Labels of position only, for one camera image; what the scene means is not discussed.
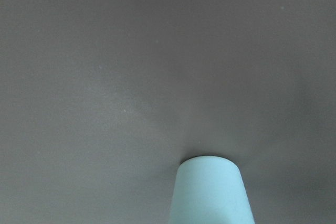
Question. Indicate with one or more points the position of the green cup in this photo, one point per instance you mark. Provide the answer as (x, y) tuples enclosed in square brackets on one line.
[(209, 189)]

